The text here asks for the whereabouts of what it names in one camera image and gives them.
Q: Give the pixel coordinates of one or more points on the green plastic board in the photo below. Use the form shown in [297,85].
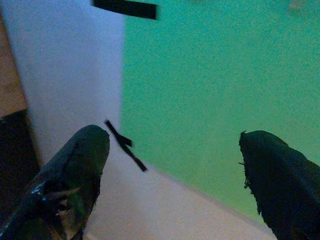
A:
[212,87]

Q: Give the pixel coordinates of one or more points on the wide black tape strip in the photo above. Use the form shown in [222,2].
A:
[125,8]

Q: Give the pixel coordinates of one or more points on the thin black tape strip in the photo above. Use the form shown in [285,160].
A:
[138,162]

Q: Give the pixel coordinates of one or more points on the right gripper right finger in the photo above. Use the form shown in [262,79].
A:
[282,180]

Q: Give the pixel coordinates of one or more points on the brown cardboard box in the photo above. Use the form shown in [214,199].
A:
[10,75]

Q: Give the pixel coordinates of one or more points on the short black tape piece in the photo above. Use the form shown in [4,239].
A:
[126,141]

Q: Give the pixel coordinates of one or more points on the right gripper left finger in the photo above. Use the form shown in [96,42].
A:
[75,160]

